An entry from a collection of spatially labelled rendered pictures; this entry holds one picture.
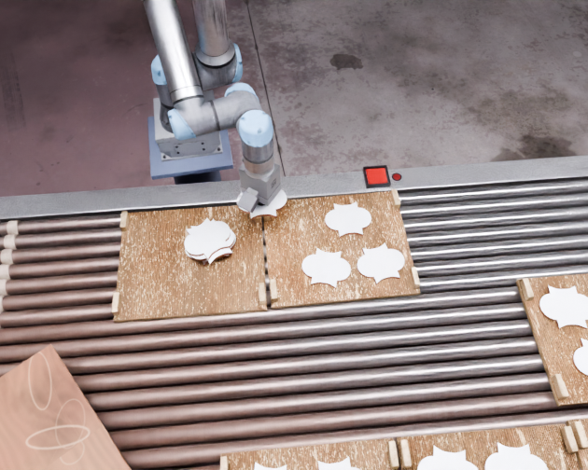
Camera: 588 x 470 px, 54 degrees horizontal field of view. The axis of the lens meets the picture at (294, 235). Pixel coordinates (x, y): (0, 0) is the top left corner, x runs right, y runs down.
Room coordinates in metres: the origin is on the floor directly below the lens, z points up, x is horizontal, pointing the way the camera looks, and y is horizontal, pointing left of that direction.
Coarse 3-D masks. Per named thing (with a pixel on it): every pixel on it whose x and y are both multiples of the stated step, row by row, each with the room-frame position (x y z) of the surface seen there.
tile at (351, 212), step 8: (336, 208) 0.98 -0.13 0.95; (344, 208) 0.98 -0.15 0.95; (352, 208) 0.98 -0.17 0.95; (360, 208) 0.98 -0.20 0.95; (328, 216) 0.95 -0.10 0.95; (336, 216) 0.95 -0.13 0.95; (344, 216) 0.95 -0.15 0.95; (352, 216) 0.95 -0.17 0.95; (360, 216) 0.95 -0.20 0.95; (368, 216) 0.95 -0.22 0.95; (328, 224) 0.92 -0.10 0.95; (336, 224) 0.92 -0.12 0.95; (344, 224) 0.92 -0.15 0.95; (352, 224) 0.92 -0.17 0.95; (360, 224) 0.92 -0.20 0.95; (368, 224) 0.92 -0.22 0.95; (344, 232) 0.89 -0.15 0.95; (352, 232) 0.89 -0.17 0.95; (360, 232) 0.89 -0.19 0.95
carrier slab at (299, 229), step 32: (384, 192) 1.05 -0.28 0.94; (288, 224) 0.93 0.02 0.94; (320, 224) 0.93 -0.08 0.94; (384, 224) 0.93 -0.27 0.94; (288, 256) 0.82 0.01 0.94; (352, 256) 0.82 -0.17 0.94; (288, 288) 0.72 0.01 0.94; (320, 288) 0.72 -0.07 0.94; (352, 288) 0.72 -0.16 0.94; (384, 288) 0.72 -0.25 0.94
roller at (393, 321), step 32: (320, 320) 0.63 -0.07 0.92; (352, 320) 0.63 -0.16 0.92; (384, 320) 0.63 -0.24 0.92; (416, 320) 0.63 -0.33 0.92; (448, 320) 0.63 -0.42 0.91; (480, 320) 0.64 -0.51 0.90; (0, 352) 0.54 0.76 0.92; (32, 352) 0.54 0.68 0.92; (64, 352) 0.54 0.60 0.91; (96, 352) 0.54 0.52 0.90
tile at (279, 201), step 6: (282, 192) 0.94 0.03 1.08; (276, 198) 0.92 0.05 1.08; (282, 198) 0.92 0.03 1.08; (270, 204) 0.90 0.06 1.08; (276, 204) 0.90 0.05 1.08; (282, 204) 0.90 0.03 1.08; (240, 210) 0.89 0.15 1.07; (258, 210) 0.88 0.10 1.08; (264, 210) 0.88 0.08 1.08; (270, 210) 0.88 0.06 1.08; (276, 210) 0.88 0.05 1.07; (252, 216) 0.86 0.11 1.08; (258, 216) 0.86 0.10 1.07
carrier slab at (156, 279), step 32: (160, 224) 0.93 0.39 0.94; (192, 224) 0.93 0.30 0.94; (256, 224) 0.93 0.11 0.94; (128, 256) 0.82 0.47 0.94; (160, 256) 0.82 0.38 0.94; (256, 256) 0.82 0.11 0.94; (128, 288) 0.72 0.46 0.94; (160, 288) 0.72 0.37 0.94; (192, 288) 0.72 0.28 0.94; (224, 288) 0.72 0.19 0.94; (256, 288) 0.72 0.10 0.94; (128, 320) 0.63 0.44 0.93
